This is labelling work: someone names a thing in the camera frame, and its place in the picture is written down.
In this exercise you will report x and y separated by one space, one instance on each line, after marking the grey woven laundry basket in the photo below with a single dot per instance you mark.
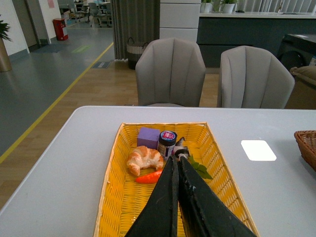
135 50

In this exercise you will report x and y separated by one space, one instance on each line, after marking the grey chair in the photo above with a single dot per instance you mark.
252 77
170 72

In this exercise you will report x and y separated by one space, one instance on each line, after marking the orange toy carrot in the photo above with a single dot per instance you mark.
153 177

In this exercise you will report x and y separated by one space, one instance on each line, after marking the potted plant gold pot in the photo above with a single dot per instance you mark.
5 64

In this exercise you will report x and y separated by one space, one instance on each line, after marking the grey curtain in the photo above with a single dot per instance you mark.
137 19

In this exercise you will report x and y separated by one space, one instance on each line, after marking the office chair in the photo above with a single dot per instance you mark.
100 12

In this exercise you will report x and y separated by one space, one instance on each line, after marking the black white animal figurine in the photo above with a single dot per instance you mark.
180 150

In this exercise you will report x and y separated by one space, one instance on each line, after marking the white potted plant left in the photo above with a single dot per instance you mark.
206 6

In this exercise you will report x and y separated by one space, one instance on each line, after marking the beige cushion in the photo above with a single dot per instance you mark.
306 73

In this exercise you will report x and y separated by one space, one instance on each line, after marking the brown wicker basket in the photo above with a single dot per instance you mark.
306 141

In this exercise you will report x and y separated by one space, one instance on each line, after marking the right grey chair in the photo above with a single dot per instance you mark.
252 77

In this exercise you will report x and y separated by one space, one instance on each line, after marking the small dark jar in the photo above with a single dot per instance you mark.
166 143

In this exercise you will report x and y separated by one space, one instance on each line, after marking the dark washing machine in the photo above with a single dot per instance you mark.
297 50

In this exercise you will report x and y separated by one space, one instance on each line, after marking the toy croissant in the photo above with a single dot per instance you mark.
143 157

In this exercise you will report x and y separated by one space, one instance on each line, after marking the white potted plant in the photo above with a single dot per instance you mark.
227 6
206 6

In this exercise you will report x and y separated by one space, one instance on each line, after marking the yellow woven basket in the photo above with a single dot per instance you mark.
122 199

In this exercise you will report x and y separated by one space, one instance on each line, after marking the left grey chair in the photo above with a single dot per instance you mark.
170 72

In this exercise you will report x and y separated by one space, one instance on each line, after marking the dark counter cabinet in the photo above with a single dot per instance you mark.
218 32

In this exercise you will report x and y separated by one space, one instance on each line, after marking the purple foam block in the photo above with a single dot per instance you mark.
148 137

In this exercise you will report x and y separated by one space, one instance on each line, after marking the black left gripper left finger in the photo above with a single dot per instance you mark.
159 216

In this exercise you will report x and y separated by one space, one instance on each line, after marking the red bin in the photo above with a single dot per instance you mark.
60 29

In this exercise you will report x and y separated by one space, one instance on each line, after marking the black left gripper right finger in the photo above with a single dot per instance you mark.
203 213

